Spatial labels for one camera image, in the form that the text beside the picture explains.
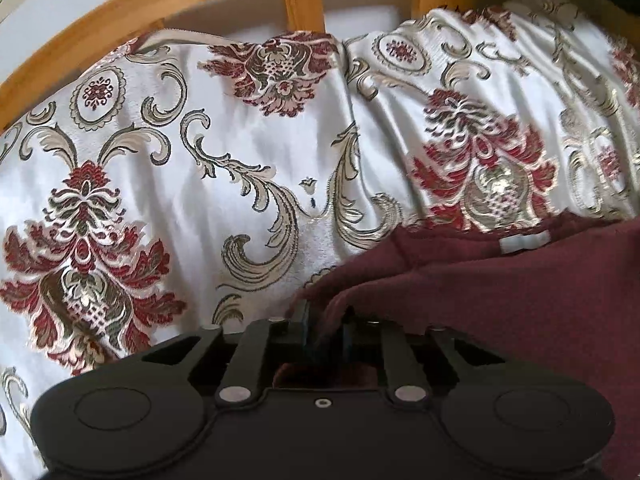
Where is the wooden bed frame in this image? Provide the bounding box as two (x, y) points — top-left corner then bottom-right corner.
(0, 0), (640, 133)

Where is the floral satin bedspread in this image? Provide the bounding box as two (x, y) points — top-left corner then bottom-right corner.
(0, 0), (640, 480)

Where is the maroon long-sleeved shirt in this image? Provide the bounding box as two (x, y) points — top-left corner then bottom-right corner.
(292, 212), (640, 480)

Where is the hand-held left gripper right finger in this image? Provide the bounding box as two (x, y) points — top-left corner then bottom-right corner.
(341, 308), (506, 407)

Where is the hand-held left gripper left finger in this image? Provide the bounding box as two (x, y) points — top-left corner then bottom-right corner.
(141, 302), (310, 407)

